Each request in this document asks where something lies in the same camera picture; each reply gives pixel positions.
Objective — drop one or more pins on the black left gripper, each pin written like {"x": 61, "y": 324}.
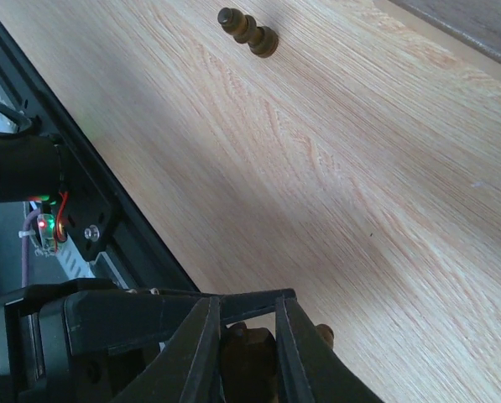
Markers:
{"x": 36, "y": 363}

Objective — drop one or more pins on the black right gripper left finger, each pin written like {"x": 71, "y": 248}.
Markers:
{"x": 188, "y": 368}

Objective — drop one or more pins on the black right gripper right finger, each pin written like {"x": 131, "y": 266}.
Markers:
{"x": 308, "y": 370}

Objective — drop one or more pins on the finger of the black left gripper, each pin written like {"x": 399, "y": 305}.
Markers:
{"x": 183, "y": 310}

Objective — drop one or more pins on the dark king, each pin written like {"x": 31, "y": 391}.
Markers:
{"x": 248, "y": 364}

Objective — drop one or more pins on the dark chess piece table far left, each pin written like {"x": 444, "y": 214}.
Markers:
{"x": 261, "y": 40}

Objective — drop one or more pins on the wooden chess board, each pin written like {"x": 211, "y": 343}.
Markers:
{"x": 470, "y": 29}

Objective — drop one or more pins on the grey slotted cable duct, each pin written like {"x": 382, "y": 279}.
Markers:
{"x": 72, "y": 263}

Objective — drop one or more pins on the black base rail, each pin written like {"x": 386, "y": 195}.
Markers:
{"x": 46, "y": 158}

